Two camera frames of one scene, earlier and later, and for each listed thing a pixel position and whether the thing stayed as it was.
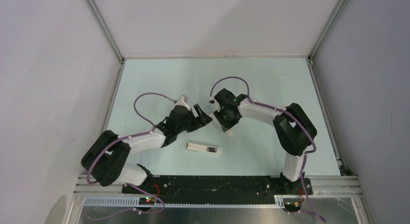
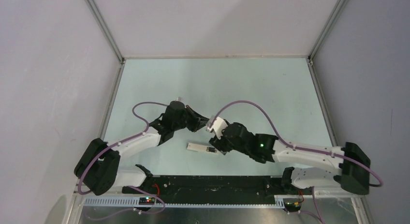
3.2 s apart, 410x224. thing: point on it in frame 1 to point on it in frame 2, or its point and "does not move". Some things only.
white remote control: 202,148 does not move
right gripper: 226,125 to 220,144
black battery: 211,149 does not move
